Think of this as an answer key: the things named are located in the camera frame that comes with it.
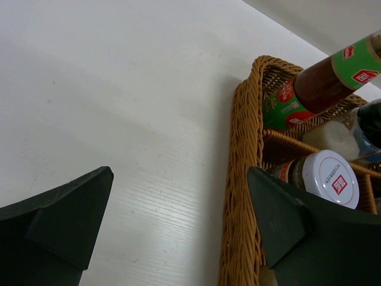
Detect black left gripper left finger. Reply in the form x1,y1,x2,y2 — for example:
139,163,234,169
1,166,114,285

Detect yellow cap red sauce bottle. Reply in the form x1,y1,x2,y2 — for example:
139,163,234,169
262,32,380,131

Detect black cap white bottle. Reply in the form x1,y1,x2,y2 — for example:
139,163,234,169
302,100,380,161

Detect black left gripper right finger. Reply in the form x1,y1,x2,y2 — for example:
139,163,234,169
247,167,380,285

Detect white lid pepper jar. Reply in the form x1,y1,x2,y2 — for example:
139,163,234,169
268,150,360,209

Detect blue label salt jar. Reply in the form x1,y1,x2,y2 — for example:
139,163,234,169
353,124,380,164

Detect brown wicker divided basket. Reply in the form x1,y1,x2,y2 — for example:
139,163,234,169
219,55,366,285

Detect dark lid spice jar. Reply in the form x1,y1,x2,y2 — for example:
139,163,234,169
258,266,278,286

